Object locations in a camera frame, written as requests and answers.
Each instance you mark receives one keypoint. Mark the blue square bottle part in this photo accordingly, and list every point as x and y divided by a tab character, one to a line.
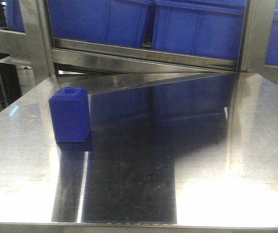
70	115

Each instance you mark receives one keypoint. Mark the blue bin centre left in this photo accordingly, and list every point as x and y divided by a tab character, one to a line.
115	22

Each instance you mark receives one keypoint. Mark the blue bin centre right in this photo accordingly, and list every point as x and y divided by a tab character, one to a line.
203	28

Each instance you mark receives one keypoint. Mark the blue bin far left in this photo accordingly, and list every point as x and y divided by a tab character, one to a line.
13	16

